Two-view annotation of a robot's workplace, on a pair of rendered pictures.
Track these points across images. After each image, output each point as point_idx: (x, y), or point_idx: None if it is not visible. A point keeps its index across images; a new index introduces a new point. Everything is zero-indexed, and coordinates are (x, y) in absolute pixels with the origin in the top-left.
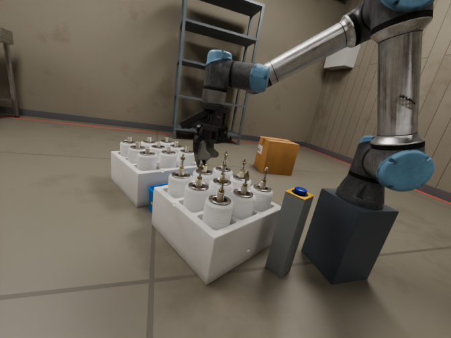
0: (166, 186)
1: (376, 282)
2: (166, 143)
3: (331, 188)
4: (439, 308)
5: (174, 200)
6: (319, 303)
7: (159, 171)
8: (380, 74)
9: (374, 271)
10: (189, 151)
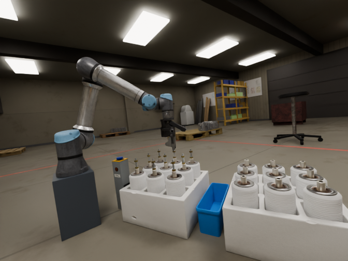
0: (204, 173)
1: (56, 224)
2: (306, 187)
3: (83, 174)
4: (27, 225)
5: None
6: (109, 202)
7: (232, 179)
8: (96, 101)
9: (43, 233)
10: (243, 185)
